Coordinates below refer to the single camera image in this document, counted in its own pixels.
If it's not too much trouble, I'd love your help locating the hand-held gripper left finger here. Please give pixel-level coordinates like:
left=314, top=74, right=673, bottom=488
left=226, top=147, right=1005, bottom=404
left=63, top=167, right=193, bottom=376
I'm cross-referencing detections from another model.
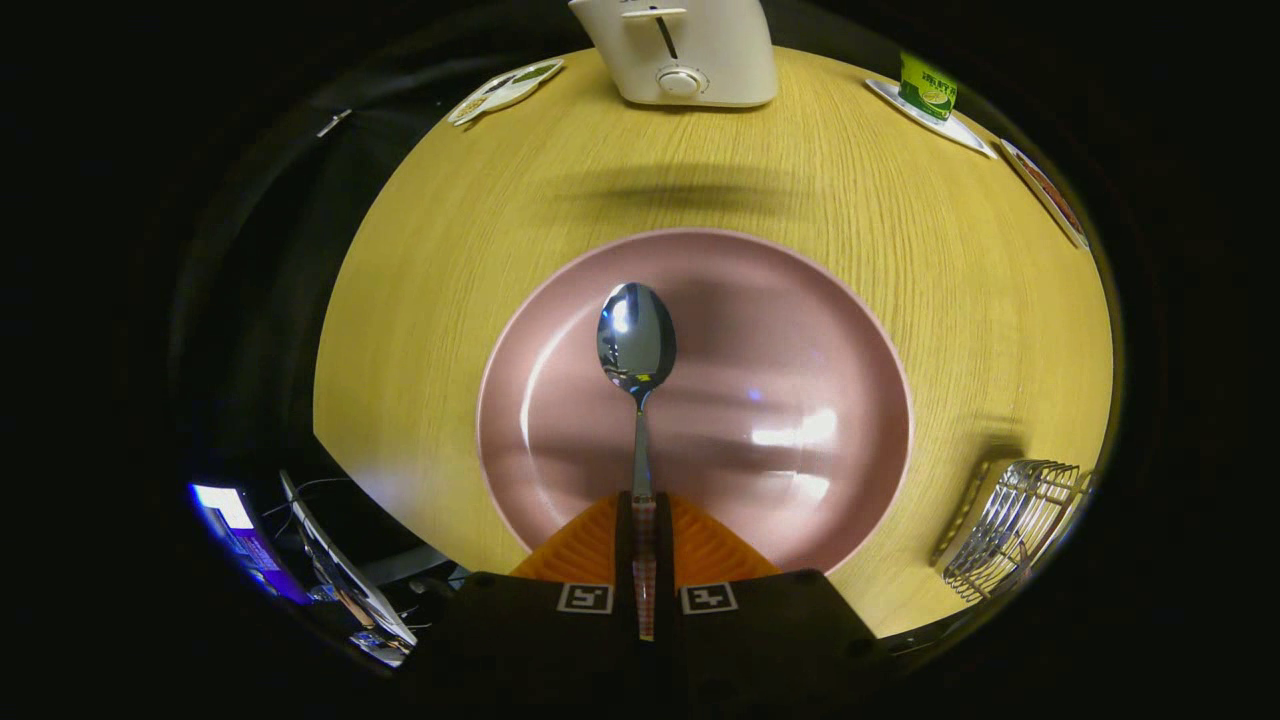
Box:
left=400, top=490, right=641, bottom=717

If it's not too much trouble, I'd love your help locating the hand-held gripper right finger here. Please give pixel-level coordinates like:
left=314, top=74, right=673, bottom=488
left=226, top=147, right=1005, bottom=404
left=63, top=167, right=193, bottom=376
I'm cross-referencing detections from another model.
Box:
left=657, top=490, right=891, bottom=717

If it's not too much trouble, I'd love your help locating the spoon with checked handle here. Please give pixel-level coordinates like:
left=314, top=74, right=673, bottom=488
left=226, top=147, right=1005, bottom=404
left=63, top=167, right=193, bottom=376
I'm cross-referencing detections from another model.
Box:
left=596, top=281, right=678, bottom=641

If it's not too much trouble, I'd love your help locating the pink round plate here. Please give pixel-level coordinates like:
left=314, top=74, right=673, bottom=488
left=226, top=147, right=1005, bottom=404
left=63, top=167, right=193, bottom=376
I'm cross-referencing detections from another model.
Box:
left=476, top=228, right=913, bottom=576

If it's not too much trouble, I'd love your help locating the white framed board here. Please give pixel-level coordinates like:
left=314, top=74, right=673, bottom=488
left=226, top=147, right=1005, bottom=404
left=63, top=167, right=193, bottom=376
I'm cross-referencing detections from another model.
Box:
left=278, top=470, right=419, bottom=651

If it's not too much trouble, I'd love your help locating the lit computer monitor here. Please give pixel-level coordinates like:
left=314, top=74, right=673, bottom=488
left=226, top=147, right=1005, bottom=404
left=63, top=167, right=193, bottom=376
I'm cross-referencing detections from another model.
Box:
left=188, top=483, right=311, bottom=606

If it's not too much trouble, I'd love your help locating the black backdrop cloth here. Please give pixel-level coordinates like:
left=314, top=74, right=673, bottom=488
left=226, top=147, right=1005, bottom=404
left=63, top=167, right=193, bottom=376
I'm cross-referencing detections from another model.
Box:
left=170, top=20, right=591, bottom=471

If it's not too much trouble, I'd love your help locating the white compartment tray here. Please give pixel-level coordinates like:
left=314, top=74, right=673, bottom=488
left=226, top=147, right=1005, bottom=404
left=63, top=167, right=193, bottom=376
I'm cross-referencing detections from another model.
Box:
left=447, top=57, right=566, bottom=128

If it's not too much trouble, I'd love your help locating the cream white toaster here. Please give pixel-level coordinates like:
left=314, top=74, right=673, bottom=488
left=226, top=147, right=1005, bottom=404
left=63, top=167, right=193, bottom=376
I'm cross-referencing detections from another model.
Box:
left=568, top=0, right=779, bottom=109

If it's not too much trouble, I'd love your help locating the white square coaster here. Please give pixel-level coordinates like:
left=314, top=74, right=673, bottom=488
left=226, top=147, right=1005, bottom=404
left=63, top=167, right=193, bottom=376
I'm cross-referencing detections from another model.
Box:
left=865, top=78, right=999, bottom=161

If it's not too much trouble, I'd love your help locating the white plate of food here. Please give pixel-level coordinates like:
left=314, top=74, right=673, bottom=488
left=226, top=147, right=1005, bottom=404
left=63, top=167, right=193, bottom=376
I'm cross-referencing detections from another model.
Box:
left=1000, top=138, right=1091, bottom=251

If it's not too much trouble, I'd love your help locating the green label drink bottle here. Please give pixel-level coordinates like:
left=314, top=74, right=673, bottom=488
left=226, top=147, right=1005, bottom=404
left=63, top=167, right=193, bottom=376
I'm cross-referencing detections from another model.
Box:
left=897, top=50, right=959, bottom=123

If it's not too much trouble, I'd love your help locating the metal wire basket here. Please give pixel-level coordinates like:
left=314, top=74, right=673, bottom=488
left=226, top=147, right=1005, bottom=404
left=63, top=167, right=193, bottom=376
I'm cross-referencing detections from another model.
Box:
left=930, top=458, right=1096, bottom=604

